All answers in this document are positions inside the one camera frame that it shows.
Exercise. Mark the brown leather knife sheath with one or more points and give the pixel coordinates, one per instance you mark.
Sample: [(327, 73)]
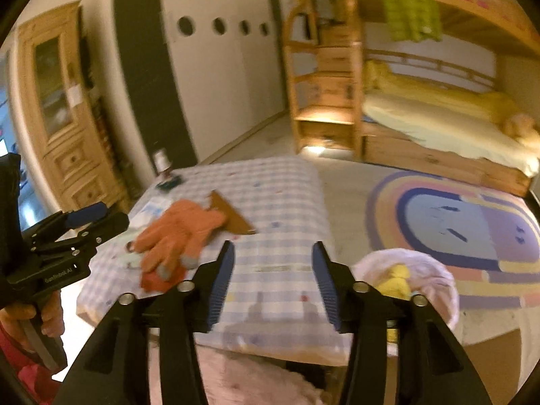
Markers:
[(235, 222)]

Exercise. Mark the plush toy on bed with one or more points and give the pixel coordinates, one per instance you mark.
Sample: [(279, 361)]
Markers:
[(521, 127)]

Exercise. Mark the rainbow floor rug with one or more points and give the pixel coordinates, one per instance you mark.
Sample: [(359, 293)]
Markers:
[(488, 240)]

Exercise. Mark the orange glove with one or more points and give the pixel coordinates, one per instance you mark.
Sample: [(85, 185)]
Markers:
[(171, 245)]

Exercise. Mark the pine glass-door cabinet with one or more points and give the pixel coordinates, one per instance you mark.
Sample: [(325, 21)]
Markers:
[(66, 142)]

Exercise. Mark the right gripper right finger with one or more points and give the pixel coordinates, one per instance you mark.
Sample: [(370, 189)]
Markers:
[(433, 368)]

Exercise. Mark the white brown bottle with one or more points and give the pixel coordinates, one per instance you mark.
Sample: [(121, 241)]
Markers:
[(161, 161)]

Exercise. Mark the wooden bunk stair drawers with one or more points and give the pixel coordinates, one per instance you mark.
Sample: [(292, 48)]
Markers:
[(323, 69)]

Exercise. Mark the white paper tag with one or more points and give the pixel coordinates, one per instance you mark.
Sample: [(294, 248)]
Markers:
[(75, 95)]

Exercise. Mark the white wardrobe with portholes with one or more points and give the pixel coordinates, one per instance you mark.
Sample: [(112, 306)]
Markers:
[(199, 73)]

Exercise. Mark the pink fluffy cushion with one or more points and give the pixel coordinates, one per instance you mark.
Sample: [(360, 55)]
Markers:
[(232, 378)]

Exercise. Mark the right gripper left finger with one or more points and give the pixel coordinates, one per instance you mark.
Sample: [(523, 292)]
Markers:
[(112, 367)]

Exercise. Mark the dark green small tray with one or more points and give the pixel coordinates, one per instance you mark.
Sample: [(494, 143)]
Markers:
[(169, 183)]

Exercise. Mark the yellow bed quilt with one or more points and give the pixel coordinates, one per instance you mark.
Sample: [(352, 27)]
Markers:
[(466, 123)]

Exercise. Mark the checkered tablecloth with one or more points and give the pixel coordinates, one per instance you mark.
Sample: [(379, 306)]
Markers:
[(273, 306)]

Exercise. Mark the green puffer jacket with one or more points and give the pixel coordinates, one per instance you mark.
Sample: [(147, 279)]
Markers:
[(413, 20)]

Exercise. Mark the person's left hand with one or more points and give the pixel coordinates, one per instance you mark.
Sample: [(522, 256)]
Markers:
[(51, 314)]

